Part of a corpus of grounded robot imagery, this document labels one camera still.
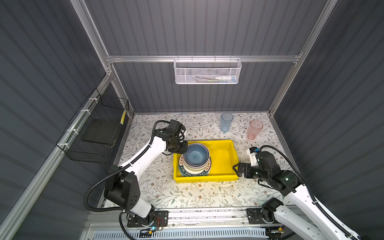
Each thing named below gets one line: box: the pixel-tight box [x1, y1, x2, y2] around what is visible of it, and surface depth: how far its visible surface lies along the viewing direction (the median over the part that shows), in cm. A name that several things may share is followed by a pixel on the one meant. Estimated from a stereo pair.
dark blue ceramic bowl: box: [183, 142, 210, 167], surface depth 87 cm
